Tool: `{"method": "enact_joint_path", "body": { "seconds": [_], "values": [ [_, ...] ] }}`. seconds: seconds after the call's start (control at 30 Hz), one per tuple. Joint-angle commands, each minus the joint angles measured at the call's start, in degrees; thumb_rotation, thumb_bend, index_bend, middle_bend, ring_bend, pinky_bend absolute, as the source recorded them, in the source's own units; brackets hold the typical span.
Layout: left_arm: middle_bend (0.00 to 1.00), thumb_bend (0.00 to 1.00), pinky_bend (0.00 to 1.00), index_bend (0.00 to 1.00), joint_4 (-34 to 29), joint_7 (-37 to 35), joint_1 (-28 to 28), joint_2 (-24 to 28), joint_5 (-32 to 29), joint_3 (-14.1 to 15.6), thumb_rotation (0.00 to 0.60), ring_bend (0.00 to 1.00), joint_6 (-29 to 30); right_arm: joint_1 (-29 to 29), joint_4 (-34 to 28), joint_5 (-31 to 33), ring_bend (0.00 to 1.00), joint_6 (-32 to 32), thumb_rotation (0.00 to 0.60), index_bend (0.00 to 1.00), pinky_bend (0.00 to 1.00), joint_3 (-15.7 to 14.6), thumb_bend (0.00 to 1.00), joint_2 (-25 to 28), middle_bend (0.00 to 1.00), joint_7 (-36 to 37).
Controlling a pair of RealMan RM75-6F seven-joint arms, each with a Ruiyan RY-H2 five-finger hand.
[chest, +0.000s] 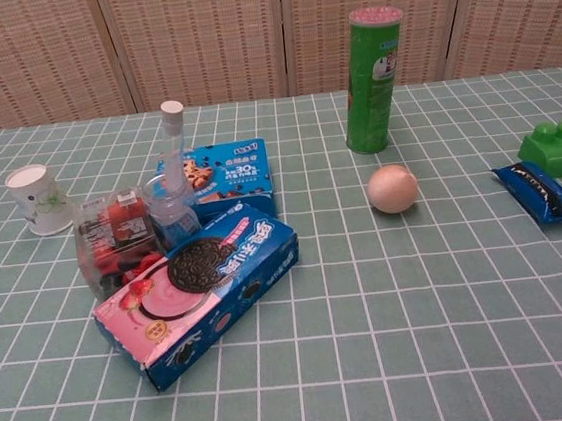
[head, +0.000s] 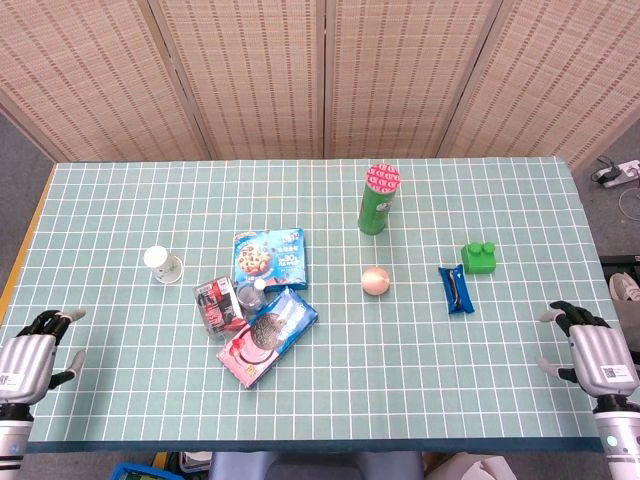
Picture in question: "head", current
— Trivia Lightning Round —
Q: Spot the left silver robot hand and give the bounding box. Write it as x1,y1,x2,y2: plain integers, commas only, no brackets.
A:
0,308,87,404

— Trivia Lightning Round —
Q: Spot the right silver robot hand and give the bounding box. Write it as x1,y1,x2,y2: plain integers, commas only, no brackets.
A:
537,299,640,400

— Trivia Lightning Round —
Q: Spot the grey shoe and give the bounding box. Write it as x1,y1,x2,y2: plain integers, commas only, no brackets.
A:
608,272,640,303

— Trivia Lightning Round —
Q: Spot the green toy building block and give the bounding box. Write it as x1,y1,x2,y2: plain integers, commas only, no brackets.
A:
460,241,499,275

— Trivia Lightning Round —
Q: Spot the blue plastic bin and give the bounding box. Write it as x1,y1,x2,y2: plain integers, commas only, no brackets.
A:
108,462,161,480

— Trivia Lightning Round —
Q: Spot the blue Oreo snack pack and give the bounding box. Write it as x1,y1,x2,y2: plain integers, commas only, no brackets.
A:
438,264,475,315

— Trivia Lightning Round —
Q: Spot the white paper cup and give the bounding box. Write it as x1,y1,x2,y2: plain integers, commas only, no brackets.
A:
142,245,184,285

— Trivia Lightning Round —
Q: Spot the cardboard box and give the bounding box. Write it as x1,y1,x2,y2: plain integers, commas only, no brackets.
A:
424,452,516,480

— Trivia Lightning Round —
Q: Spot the white power strip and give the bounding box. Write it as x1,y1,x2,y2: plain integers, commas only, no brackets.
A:
593,159,640,189

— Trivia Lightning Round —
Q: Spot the red and black snack packet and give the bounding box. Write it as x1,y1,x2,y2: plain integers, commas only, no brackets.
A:
193,273,249,341

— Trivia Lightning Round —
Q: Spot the peach ball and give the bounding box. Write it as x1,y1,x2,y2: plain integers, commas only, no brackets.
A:
360,266,392,297

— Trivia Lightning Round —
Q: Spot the blue pink Oreo box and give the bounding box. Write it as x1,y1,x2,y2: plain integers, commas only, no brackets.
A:
215,288,320,390

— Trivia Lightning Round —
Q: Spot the green grid tablecloth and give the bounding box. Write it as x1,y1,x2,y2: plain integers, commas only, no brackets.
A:
0,157,636,454

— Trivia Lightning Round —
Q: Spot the blue chocolate chip cookie box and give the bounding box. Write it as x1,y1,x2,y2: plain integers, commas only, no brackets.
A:
232,227,310,294

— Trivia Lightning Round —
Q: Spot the green chips can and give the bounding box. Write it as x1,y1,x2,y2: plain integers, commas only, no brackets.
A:
356,162,403,236

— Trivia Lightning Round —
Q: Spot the grey blue chair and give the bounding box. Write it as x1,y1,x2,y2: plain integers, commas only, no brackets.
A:
208,451,426,480

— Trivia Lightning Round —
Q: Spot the woven folding screen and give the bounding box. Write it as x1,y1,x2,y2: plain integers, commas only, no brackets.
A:
0,0,640,169

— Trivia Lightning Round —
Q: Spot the thin white cable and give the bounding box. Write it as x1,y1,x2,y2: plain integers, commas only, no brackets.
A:
618,187,640,219

